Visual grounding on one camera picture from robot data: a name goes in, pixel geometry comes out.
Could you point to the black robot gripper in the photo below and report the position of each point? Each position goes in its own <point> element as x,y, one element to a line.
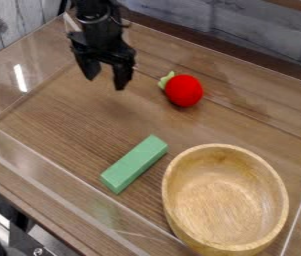
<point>98,44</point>

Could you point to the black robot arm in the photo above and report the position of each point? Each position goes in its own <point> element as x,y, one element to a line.
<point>96,8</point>

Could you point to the red plush fruit green leaf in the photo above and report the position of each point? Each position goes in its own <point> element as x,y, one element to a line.
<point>181,88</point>

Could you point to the green rectangular block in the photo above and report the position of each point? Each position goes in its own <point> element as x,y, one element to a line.
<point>122,173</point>

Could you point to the wooden oval bowl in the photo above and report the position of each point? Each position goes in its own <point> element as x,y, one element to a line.
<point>225,200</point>

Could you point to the clear acrylic tray enclosure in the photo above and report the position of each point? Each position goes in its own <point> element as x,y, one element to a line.
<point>67,126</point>

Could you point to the black metal frame bracket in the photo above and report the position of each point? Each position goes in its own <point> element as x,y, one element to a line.
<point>20,239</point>

